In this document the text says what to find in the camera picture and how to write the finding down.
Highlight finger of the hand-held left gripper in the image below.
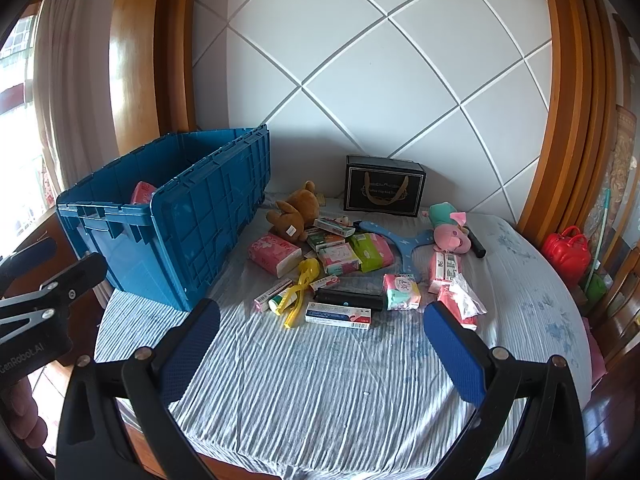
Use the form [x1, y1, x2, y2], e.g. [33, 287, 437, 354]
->
[0, 252, 109, 334]
[0, 236, 58, 287]

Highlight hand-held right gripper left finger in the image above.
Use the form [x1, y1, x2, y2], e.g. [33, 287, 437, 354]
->
[56, 298, 222, 480]

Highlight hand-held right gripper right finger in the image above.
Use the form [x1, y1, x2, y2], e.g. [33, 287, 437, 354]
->
[423, 302, 587, 480]

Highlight white pink tissue pack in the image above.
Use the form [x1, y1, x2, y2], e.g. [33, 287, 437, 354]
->
[436, 274, 488, 331]

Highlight blue plastic crate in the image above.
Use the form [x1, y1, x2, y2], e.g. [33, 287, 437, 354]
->
[56, 124, 271, 312]

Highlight person's left hand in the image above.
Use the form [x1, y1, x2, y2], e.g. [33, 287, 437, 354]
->
[6, 377, 49, 445]

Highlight pastel wipes pack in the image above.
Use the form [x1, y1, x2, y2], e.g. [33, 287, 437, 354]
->
[382, 273, 422, 312]

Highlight pink labelled pack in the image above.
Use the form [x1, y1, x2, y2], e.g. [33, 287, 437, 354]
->
[427, 251, 463, 293]

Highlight white pink toothpaste box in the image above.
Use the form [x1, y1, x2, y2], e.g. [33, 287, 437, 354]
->
[253, 277, 295, 314]

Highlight green white tube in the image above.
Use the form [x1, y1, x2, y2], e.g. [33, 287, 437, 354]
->
[268, 287, 301, 316]

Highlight black flat box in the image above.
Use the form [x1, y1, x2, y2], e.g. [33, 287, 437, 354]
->
[314, 286, 385, 312]

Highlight yellow plastic tongs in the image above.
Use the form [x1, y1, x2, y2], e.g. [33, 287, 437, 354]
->
[284, 258, 321, 330]

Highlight blue white medicine box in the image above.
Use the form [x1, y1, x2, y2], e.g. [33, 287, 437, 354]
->
[304, 302, 373, 331]

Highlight pink pig plush teal dress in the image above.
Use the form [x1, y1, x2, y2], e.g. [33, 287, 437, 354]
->
[421, 202, 473, 253]

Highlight blue boomerang toy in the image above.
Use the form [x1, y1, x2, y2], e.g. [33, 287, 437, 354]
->
[357, 220, 435, 277]

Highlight green wipes pack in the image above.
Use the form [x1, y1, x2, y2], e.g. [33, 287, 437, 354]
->
[348, 233, 396, 273]

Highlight red toy handbag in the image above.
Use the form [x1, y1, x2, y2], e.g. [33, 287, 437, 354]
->
[541, 225, 592, 285]

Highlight green plastic object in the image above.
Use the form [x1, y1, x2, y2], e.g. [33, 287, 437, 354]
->
[582, 272, 608, 306]

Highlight green red small box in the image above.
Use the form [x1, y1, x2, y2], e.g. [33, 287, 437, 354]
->
[306, 227, 346, 252]

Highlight brown teddy bear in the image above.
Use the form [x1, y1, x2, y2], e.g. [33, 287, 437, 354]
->
[266, 180, 321, 243]

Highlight white green small box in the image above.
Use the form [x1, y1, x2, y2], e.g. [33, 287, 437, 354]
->
[313, 217, 356, 237]

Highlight beige curtain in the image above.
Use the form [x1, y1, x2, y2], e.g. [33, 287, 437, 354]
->
[31, 0, 126, 206]

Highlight black gift box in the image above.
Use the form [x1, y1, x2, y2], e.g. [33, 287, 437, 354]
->
[343, 155, 427, 218]

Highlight teal pole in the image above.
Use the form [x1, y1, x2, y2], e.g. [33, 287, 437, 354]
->
[585, 187, 612, 286]

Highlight patterned hanging cloth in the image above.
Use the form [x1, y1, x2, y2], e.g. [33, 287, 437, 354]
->
[585, 105, 640, 271]

